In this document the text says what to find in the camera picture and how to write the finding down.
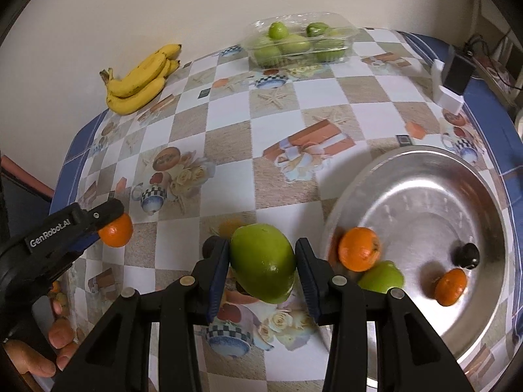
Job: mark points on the yellow banana bunch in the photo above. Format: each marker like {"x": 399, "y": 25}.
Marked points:
{"x": 135, "y": 90}

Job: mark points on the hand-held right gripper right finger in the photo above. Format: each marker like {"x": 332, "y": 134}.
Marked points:
{"x": 306, "y": 277}

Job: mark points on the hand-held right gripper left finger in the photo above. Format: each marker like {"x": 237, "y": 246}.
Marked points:
{"x": 218, "y": 277}

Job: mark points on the heap of packed green jujubes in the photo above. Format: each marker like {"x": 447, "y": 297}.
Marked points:
{"x": 294, "y": 45}

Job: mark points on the large steel plate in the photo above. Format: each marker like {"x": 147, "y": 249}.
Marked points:
{"x": 429, "y": 212}

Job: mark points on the clear bag of small fruit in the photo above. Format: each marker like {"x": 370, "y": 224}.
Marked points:
{"x": 55, "y": 288}

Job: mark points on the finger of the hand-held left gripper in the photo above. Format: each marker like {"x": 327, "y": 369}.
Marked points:
{"x": 78, "y": 247}
{"x": 106, "y": 212}

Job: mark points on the large green jujube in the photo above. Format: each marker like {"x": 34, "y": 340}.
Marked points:
{"x": 261, "y": 261}

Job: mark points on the clear plastic clamshell container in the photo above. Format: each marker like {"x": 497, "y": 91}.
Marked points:
{"x": 345, "y": 24}

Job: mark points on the person's left hand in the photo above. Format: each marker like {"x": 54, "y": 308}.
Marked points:
{"x": 61, "y": 335}

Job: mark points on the orange mandarin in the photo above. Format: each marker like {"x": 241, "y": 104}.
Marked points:
{"x": 118, "y": 232}
{"x": 358, "y": 250}
{"x": 450, "y": 288}

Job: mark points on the white charger dock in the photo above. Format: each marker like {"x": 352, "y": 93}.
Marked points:
{"x": 449, "y": 100}

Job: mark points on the small green jujube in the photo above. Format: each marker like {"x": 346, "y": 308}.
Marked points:
{"x": 384, "y": 278}

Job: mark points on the dark red-edged furniture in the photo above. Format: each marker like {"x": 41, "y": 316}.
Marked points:
{"x": 20, "y": 196}

